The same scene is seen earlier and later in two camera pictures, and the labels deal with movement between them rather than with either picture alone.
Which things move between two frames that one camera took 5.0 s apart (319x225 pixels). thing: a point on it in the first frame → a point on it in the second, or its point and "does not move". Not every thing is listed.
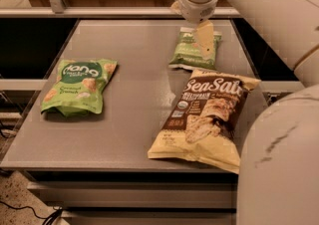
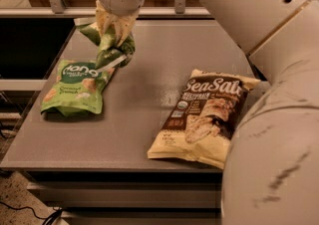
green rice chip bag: x=77 y=88 does not move
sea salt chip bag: x=204 y=125 does not move
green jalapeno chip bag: x=188 y=54 → x=110 y=52
